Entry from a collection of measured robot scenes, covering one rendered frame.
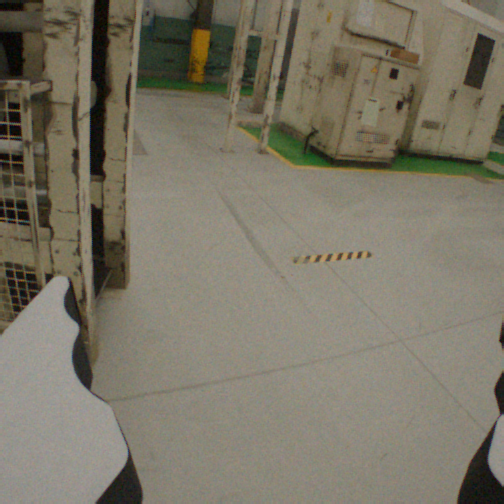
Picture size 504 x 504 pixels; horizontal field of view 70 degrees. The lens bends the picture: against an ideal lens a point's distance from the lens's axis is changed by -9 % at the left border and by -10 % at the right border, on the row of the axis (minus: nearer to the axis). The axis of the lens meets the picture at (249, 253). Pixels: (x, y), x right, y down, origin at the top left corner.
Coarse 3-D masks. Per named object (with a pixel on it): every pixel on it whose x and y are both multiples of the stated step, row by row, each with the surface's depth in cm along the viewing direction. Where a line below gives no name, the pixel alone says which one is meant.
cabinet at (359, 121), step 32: (352, 64) 376; (384, 64) 381; (416, 64) 394; (320, 96) 432; (352, 96) 388; (384, 96) 401; (320, 128) 438; (352, 128) 407; (384, 128) 423; (352, 160) 432; (384, 160) 448
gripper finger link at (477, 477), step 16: (496, 384) 9; (496, 400) 9; (496, 432) 6; (480, 448) 7; (496, 448) 6; (480, 464) 6; (496, 464) 6; (464, 480) 7; (480, 480) 6; (496, 480) 5; (464, 496) 6; (480, 496) 6; (496, 496) 5
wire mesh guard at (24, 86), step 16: (0, 80) 73; (0, 160) 82; (32, 160) 82; (32, 176) 84; (32, 192) 85; (32, 208) 87; (32, 224) 89; (32, 240) 91; (32, 272) 97; (16, 288) 99; (16, 304) 102; (0, 320) 106
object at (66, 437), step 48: (48, 288) 10; (0, 336) 9; (48, 336) 8; (0, 384) 7; (48, 384) 7; (0, 432) 6; (48, 432) 6; (96, 432) 6; (0, 480) 5; (48, 480) 5; (96, 480) 6
